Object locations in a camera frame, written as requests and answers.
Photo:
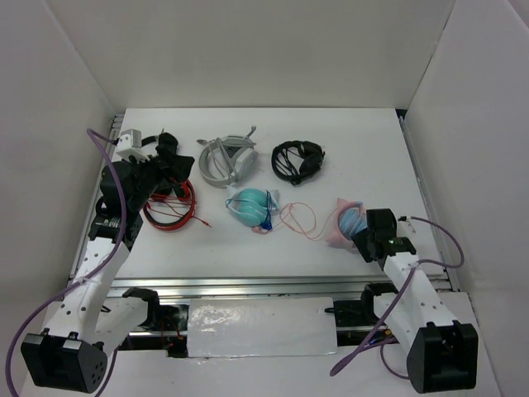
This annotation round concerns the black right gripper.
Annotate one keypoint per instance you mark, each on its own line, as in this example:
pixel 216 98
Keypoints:
pixel 359 240

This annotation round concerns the pink and blue cat-ear headphones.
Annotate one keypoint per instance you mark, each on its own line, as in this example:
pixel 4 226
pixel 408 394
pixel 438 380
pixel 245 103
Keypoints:
pixel 345 221

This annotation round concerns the aluminium front rail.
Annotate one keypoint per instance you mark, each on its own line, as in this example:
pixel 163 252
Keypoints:
pixel 172 290

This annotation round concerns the grey gaming headset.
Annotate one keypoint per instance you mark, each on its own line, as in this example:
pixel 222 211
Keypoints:
pixel 227 160

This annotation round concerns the aluminium left side rail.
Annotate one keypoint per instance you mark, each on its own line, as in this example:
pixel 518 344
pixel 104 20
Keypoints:
pixel 112 133

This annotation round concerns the black on-ear headphones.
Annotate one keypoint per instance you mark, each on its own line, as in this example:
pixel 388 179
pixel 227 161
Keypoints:
pixel 164 144

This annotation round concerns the silver foil cover plate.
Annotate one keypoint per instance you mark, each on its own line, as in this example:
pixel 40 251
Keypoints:
pixel 235 328

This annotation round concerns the small black headphones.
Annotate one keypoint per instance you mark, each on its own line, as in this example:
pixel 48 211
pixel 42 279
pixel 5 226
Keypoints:
pixel 311 154

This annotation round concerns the aluminium right side rail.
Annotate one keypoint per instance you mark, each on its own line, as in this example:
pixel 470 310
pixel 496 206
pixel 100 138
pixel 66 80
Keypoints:
pixel 437 235

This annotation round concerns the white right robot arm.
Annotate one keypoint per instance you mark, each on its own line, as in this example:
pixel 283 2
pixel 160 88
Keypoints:
pixel 441 351

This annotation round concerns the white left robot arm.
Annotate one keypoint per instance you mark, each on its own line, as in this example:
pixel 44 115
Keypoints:
pixel 72 350

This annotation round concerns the teal cat-ear headphones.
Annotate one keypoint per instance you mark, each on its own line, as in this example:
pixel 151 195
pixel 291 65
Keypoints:
pixel 253 207

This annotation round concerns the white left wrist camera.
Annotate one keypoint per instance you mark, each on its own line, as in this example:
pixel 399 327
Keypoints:
pixel 129 146

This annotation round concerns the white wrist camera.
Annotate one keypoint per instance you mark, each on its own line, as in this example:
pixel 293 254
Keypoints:
pixel 129 146
pixel 406 220

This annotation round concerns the red and black headphones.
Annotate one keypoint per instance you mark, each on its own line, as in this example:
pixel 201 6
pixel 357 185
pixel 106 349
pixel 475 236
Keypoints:
pixel 181 210

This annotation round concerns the aluminium rail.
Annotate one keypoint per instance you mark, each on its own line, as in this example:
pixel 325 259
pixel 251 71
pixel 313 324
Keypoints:
pixel 172 290
pixel 112 133
pixel 437 235

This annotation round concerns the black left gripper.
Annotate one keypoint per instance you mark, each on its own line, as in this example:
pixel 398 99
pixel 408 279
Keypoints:
pixel 177 168

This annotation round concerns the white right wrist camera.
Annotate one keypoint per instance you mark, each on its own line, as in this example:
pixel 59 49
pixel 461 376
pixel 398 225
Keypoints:
pixel 406 220

